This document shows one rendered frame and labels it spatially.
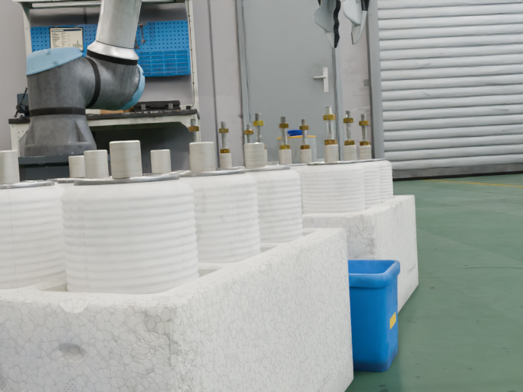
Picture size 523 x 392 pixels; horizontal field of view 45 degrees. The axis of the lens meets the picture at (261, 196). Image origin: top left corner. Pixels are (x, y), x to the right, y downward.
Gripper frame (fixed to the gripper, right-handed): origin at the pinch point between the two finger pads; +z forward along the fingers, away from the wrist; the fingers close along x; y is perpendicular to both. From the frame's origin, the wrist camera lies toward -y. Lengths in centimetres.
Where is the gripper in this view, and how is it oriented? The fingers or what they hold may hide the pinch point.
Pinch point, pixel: (346, 38)
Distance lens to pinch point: 111.2
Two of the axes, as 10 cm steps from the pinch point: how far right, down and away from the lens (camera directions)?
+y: -6.3, 0.8, -7.7
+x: 7.8, -0.1, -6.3
